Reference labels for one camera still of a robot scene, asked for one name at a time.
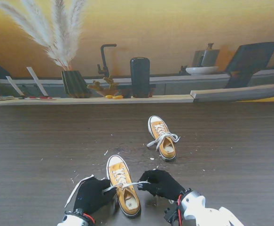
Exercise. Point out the pale pampas grass plumes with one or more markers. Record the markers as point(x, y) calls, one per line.
point(61, 47)

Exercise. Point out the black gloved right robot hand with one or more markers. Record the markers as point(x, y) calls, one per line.
point(165, 186)

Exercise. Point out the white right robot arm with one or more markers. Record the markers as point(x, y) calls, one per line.
point(198, 207)

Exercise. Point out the dark tilted panel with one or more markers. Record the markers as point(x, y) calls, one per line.
point(252, 56)

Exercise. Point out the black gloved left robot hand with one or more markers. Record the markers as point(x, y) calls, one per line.
point(92, 195)

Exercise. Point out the grey metal pitcher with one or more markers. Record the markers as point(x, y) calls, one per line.
point(209, 57)

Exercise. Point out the tall black cylindrical container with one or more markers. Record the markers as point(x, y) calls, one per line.
point(140, 77)

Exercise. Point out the dark ribbed vase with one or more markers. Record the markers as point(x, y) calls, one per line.
point(74, 83)

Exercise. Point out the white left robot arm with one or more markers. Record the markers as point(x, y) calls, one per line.
point(73, 220)

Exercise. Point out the short white slanted strip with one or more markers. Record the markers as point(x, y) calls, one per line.
point(14, 86)

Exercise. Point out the white shallow bowl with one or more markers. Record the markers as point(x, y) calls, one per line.
point(201, 70)

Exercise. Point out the long white slanted strip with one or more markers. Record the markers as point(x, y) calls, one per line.
point(36, 81)

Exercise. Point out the grey wooden plank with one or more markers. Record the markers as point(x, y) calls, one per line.
point(233, 93)

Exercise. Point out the small yellow lemon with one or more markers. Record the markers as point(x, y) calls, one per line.
point(118, 96)
point(108, 96)

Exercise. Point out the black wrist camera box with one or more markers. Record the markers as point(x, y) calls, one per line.
point(170, 215)

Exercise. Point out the black kitchen faucet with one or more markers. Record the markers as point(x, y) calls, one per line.
point(103, 61)

